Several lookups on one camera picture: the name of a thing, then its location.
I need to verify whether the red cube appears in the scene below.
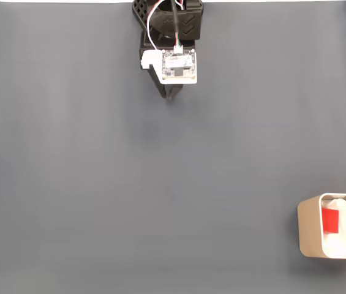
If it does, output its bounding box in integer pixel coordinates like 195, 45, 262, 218
322, 208, 340, 234

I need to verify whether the beige open box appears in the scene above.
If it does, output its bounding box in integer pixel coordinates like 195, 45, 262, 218
297, 192, 346, 260

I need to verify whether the white servo cable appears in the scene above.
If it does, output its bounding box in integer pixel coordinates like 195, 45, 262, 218
146, 0, 165, 51

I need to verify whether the white camera circuit board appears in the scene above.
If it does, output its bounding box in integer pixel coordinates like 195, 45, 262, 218
141, 48, 198, 85

